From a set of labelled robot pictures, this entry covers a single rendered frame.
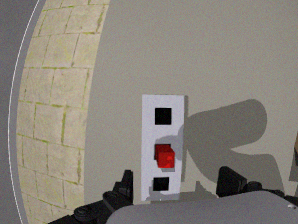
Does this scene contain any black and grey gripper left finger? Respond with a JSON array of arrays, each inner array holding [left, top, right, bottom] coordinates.
[[48, 170, 133, 224]]

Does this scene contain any white block with square holes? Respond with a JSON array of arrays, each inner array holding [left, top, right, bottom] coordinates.
[[141, 95, 184, 201]]

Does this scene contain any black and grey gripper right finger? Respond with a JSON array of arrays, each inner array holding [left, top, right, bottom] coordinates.
[[216, 166, 298, 207]]

